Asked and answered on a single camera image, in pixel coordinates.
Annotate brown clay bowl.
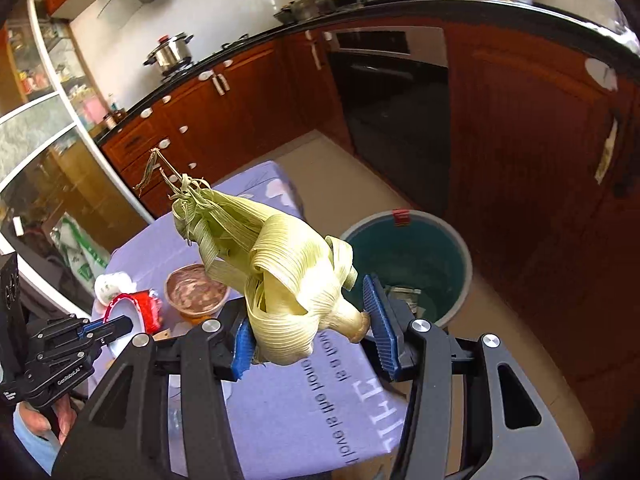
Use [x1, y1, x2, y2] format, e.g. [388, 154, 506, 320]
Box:
[165, 263, 232, 326]

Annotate built-in black oven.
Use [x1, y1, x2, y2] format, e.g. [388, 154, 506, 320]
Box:
[324, 25, 452, 220]

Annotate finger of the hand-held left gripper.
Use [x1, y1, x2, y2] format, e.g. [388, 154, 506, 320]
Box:
[37, 314, 135, 347]
[30, 342, 104, 377]

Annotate wooden kitchen cabinets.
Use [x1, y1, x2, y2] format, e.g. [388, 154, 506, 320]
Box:
[97, 10, 640, 413]

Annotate white green-print plastic bag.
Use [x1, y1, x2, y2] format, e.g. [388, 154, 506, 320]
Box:
[50, 212, 112, 286]

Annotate dark frying pan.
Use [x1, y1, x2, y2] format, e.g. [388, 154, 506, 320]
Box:
[274, 0, 335, 24]

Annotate white green-print paper cup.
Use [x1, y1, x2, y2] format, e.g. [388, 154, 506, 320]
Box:
[94, 271, 134, 307]

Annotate glass display cabinet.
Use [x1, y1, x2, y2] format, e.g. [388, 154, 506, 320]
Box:
[0, 0, 157, 306]

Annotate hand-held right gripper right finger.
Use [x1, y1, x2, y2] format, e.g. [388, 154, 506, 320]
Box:
[360, 274, 582, 480]

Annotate pale green corn husk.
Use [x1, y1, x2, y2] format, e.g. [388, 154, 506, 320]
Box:
[134, 147, 372, 366]

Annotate person's left hand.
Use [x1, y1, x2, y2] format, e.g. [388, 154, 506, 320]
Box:
[17, 399, 78, 446]

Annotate pink container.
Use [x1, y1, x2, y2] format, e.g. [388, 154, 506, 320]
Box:
[82, 97, 109, 129]

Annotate steel pot with lid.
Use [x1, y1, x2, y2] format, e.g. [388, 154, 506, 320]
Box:
[144, 34, 195, 69]

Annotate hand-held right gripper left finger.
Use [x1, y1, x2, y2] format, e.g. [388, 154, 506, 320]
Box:
[52, 302, 253, 480]

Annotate crumpled paper wrapper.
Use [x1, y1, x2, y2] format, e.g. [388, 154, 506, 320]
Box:
[386, 285, 426, 313]

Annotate teal plastic trash bin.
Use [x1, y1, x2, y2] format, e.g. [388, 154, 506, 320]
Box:
[339, 209, 473, 326]

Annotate red white paper cup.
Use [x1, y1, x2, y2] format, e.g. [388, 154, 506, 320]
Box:
[102, 288, 165, 361]

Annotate black kitchen countertop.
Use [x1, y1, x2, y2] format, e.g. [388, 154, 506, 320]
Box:
[92, 0, 640, 143]

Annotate purple floral tablecloth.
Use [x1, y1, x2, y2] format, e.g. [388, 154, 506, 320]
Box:
[90, 160, 416, 480]

